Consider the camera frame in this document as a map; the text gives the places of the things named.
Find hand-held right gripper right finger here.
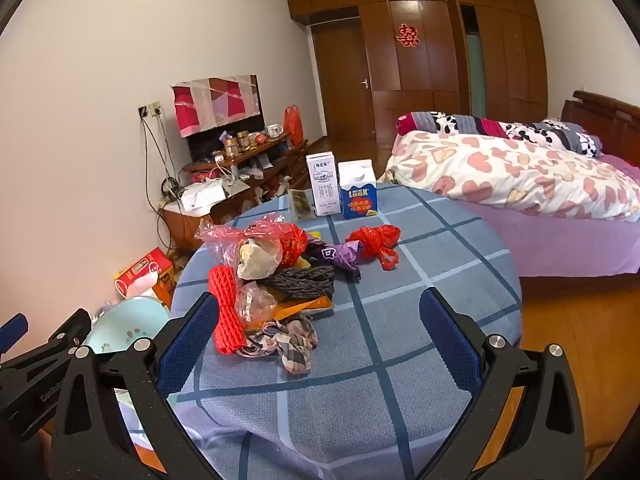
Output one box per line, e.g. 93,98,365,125
419,287,586,480

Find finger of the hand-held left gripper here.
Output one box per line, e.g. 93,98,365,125
0,312,29,361
35,308,93,361

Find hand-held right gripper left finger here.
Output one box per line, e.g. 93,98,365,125
52,290,223,480

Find red foam net sleeve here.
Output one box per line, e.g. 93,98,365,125
207,266,249,356

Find light blue trash bin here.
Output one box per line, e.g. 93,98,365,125
82,296,172,356

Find plaid cloth scrap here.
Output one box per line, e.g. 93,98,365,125
237,312,319,376

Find pink clear plastic bag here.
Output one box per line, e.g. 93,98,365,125
195,214,296,331

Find orange packet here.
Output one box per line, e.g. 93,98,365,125
270,295,335,323

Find purple foil wrapper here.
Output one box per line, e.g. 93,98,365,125
305,240,363,281

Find red foil wrapper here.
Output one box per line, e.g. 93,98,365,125
277,225,308,267

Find blue checked tablecloth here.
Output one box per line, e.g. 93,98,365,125
117,182,523,480

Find red cardboard box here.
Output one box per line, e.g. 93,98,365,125
113,247,176,311

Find wooden television cabinet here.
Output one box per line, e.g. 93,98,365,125
160,132,308,251

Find white box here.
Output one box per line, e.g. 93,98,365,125
182,180,226,211

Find wooden bed with purple sheet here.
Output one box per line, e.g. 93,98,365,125
377,91,640,306

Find blue milk carton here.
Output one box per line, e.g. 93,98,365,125
338,159,379,219

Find clear snack packet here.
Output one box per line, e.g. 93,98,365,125
290,188,313,221

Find black television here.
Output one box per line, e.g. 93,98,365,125
172,75,266,163

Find white milk carton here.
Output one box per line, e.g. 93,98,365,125
306,152,342,217

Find folded patterned blanket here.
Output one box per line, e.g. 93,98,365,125
396,111,603,158

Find red pink television cover cloth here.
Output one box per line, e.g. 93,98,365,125
171,75,263,138

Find orange red plastic bag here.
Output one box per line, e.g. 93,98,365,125
284,105,304,145

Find brown wooden wardrobe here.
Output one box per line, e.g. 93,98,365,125
286,0,551,151

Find brown wooden door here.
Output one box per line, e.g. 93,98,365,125
310,22,376,138

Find black cables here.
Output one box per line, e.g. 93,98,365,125
141,115,181,251

